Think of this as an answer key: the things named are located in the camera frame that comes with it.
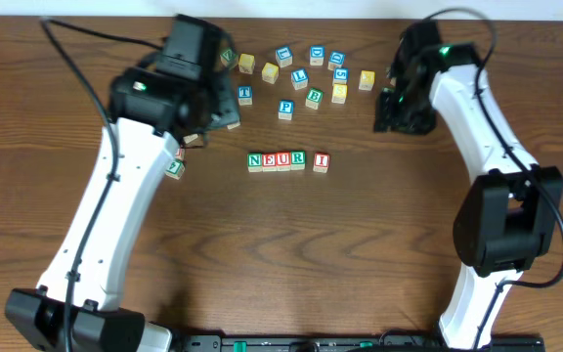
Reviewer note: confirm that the red I block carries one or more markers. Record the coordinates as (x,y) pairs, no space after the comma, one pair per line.
(321,162)

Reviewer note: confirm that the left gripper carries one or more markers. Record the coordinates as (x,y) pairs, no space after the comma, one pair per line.
(223,109)

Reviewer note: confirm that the green 4 block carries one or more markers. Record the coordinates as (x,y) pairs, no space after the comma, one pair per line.
(175,169)

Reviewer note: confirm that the red u block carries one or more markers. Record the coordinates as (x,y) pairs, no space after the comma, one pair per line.
(283,161)
(180,154)

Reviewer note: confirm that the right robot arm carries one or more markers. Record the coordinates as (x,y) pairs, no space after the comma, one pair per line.
(509,229)

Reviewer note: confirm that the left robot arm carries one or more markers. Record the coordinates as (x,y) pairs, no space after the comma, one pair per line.
(177,90)

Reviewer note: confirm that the blue P block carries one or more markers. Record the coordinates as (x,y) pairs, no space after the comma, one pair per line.
(285,110)

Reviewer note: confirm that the green Z block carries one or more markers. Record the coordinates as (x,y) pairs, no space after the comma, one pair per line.
(228,58)

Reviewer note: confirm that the green B block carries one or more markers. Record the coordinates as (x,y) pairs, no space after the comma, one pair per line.
(314,98)

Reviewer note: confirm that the blue L block top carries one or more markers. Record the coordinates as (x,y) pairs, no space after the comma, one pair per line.
(284,56)

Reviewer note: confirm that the blue T block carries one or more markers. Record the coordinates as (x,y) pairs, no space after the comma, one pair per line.
(245,96)

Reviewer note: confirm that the yellow block right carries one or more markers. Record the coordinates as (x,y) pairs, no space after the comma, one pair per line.
(367,79)

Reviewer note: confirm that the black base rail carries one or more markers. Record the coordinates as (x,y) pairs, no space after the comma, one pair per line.
(388,342)

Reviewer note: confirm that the yellow block top left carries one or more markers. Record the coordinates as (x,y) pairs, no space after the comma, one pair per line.
(246,63)

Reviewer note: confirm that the green R block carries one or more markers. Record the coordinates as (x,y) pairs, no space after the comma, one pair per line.
(297,160)

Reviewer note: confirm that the red E block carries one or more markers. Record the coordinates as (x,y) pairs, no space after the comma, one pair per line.
(269,162)

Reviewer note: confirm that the blue 5 block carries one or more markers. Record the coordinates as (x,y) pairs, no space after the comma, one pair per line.
(340,76)

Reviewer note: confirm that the blue D block tilted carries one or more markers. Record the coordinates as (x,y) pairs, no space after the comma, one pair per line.
(336,60)

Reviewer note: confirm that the yellow block centre top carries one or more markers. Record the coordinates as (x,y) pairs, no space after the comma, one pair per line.
(270,73)

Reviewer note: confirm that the plain wooden picture block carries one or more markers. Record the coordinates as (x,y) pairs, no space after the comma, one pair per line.
(190,138)

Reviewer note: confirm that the blue l block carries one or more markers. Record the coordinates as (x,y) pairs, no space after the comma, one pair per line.
(284,56)
(299,79)

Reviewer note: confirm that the blue L block middle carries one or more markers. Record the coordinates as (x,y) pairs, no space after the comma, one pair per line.
(299,79)

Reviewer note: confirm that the yellow S block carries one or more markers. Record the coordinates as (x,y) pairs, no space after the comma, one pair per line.
(339,93)

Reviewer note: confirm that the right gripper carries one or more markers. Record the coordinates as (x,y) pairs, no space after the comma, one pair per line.
(400,117)

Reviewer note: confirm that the green N block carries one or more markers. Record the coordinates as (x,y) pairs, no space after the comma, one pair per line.
(255,162)

